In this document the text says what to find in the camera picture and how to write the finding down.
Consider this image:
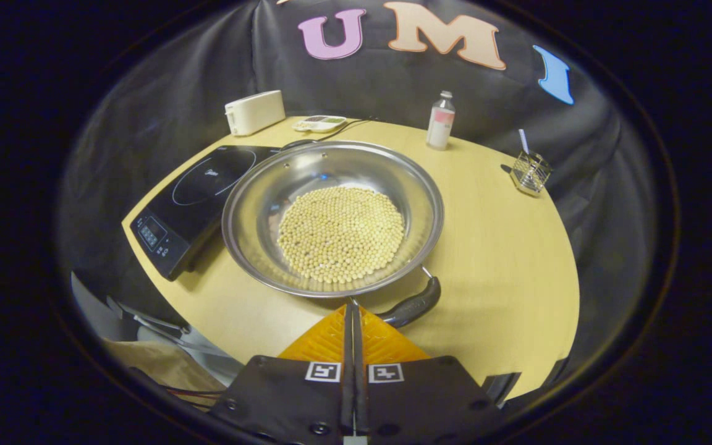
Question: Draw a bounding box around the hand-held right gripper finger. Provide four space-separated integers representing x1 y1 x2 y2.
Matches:
208 303 355 437
354 303 505 437

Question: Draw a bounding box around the stainless steel pot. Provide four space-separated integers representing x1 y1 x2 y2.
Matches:
221 140 445 329

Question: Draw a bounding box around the black induction cooktop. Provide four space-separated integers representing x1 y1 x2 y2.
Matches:
129 145 282 282

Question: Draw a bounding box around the pile of soybeans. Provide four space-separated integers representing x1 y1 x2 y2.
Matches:
277 187 406 285

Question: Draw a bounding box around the beige cloth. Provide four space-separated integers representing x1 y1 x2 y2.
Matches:
104 339 224 409

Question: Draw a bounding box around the white divided bean tray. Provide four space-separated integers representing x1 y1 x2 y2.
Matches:
292 115 348 134

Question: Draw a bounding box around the clear bottle with pink label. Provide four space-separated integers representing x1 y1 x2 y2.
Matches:
426 91 457 151

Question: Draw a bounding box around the white toaster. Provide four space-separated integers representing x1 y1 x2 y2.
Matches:
224 90 286 137

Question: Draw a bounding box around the grey metal frame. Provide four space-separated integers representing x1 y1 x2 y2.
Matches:
72 272 242 378

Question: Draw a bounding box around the wire mesh holder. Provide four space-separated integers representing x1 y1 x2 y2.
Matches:
509 150 553 197

